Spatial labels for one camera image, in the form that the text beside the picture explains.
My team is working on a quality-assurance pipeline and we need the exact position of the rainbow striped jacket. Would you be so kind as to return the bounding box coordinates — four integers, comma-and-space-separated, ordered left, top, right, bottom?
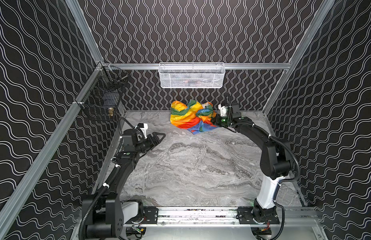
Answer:
170, 100, 218, 135

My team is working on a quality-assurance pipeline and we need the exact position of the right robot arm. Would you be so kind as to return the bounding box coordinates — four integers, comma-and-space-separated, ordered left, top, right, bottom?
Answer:
212, 114, 301, 223

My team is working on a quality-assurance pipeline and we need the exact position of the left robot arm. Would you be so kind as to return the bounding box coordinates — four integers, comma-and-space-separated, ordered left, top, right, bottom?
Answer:
78, 129, 166, 240

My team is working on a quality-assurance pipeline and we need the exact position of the small brass object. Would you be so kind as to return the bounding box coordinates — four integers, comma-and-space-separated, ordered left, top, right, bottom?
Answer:
108, 108, 114, 118

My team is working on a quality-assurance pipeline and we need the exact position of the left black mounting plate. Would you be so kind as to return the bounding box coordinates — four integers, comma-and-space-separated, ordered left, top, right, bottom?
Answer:
126, 207, 159, 225

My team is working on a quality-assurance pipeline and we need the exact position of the black mounting plate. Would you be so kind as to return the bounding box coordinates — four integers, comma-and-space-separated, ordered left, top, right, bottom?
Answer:
236, 206, 280, 225
126, 207, 159, 225

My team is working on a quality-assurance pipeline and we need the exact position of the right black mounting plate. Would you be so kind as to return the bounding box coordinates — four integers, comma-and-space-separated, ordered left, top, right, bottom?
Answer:
236, 206, 280, 225

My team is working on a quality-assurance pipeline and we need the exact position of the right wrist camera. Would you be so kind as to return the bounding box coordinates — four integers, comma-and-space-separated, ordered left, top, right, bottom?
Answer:
218, 104, 242, 119

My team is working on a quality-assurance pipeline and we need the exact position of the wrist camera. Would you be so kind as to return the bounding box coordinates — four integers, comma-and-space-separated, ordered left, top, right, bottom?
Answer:
137, 123, 148, 139
218, 104, 242, 119

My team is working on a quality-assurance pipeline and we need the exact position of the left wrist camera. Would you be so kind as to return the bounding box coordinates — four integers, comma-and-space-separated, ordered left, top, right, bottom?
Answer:
137, 123, 148, 139

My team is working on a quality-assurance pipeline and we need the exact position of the white wire mesh basket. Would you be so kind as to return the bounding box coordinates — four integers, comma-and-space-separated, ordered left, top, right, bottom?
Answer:
158, 62, 226, 89

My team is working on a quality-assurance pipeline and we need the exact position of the black wire basket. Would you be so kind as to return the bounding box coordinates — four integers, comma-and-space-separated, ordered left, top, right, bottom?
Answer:
73, 62, 129, 122

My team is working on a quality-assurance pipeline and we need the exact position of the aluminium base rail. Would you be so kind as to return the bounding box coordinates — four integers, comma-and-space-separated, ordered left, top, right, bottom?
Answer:
74, 205, 321, 228

